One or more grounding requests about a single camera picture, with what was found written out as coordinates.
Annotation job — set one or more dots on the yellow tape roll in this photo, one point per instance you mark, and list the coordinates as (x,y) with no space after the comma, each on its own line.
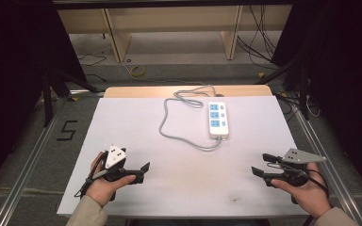
(137,71)

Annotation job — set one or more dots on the wooden shelf unit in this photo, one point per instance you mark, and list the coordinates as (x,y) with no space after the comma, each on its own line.
(169,15)

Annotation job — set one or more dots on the metal floor rail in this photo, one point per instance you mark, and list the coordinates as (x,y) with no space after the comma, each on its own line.
(28,163)
(326,163)

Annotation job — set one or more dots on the person's right hand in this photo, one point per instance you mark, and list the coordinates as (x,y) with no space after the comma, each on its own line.
(311,194)

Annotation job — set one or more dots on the white table sheet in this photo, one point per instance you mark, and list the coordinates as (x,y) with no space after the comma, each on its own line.
(182,175)

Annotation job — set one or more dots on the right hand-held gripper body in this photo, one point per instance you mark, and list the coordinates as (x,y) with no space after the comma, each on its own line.
(295,166)

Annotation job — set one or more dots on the wooden table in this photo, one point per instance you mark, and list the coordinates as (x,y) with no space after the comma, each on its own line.
(132,91)

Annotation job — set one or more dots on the black curtain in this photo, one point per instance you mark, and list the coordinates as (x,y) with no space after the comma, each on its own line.
(12,78)
(345,78)

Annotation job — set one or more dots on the black tripod stand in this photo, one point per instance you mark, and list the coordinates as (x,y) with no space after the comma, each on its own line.
(303,91)
(48,94)

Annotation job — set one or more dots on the white power strip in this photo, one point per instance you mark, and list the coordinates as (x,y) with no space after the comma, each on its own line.
(218,121)

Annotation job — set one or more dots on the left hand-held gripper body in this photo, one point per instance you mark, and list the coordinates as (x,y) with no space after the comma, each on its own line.
(115,157)

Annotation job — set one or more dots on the person's left hand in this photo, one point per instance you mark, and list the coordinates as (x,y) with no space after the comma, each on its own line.
(106,187)

